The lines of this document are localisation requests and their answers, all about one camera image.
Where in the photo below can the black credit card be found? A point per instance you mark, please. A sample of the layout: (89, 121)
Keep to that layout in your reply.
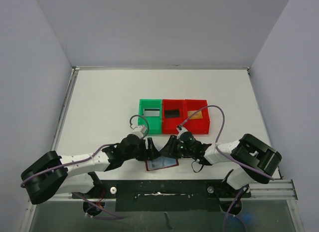
(173, 113)

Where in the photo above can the aluminium front rail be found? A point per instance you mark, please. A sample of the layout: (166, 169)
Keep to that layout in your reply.
(274, 190)

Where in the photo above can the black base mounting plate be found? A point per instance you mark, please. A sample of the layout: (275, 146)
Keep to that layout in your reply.
(163, 195)

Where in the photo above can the red bin with black card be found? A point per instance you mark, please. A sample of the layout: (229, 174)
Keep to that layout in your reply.
(169, 125)

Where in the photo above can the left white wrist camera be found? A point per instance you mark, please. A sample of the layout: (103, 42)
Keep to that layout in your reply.
(139, 131)

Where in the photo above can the red bin with gold card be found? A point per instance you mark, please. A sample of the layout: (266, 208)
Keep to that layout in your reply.
(199, 123)

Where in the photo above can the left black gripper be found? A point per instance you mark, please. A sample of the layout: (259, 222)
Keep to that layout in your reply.
(148, 154)

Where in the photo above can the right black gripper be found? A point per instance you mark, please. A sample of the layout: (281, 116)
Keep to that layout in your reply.
(174, 148)

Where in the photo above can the green plastic bin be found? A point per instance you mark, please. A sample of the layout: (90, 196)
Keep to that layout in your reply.
(155, 123)

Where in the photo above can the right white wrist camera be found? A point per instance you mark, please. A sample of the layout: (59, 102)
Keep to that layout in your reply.
(181, 130)

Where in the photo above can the red leather card holder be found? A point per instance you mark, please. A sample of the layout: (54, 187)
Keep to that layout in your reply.
(161, 163)

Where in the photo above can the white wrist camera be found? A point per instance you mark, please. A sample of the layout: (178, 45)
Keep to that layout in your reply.
(139, 131)
(181, 130)

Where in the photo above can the gold credit card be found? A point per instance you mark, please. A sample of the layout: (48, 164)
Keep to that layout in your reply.
(194, 114)

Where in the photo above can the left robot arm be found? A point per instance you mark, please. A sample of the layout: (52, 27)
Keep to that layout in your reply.
(56, 174)

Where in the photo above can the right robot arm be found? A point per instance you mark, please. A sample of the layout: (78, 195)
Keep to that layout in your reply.
(257, 161)

